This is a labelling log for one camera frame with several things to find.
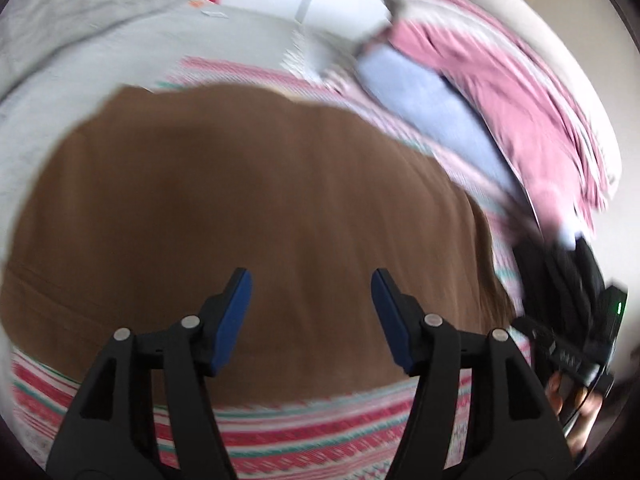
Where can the brown coat with fleece collar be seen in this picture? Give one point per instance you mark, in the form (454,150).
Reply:
(240,210)

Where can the pink velvet blanket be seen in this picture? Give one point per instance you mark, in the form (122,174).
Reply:
(510,110)

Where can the patterned knit-print blanket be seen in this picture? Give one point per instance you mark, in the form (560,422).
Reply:
(310,435)

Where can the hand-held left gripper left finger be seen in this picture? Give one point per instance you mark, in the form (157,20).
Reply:
(227,332)

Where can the small flat white item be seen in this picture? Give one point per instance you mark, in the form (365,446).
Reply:
(215,12)

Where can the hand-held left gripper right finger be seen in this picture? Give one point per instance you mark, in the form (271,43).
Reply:
(397,332)

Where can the white fringed throw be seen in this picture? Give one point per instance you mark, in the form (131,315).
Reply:
(315,52)

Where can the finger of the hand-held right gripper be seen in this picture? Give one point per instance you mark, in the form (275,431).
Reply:
(531,334)

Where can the black puffer jacket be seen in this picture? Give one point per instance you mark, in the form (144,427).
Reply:
(555,280)

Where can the person's right hand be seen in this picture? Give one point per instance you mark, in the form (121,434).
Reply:
(575,410)

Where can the grey quilted backrest cushion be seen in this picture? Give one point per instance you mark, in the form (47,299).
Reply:
(85,5)

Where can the grey plush bed cover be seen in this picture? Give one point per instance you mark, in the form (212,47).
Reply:
(240,40)

